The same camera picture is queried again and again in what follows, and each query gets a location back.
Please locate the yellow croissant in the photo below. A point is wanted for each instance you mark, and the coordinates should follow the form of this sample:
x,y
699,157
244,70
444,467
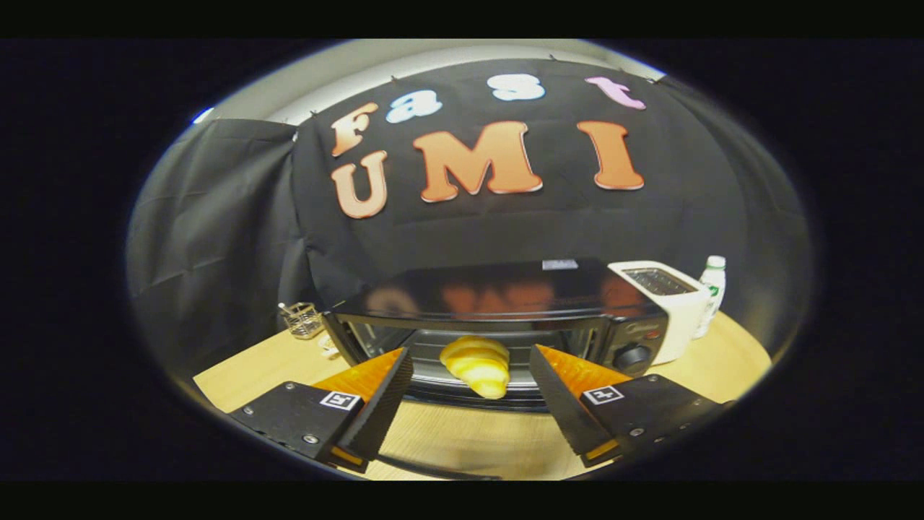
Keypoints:
x,y
480,365

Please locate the black toaster oven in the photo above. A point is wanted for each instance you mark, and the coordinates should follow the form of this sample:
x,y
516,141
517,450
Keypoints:
x,y
505,292

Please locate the small white packet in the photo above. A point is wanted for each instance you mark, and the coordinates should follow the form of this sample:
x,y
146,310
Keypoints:
x,y
329,347

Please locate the white plastic bottle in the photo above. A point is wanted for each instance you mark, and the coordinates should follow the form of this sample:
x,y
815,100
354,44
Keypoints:
x,y
713,289

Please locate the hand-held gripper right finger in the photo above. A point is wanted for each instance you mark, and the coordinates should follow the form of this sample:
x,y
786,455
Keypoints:
x,y
559,404

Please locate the white bread toaster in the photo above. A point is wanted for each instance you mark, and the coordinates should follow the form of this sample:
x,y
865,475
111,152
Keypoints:
x,y
682,310

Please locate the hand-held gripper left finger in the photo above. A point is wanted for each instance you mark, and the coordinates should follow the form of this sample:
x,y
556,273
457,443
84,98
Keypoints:
x,y
382,412

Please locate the black backdrop cloth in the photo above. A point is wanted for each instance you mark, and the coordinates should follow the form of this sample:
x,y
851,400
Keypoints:
x,y
216,231

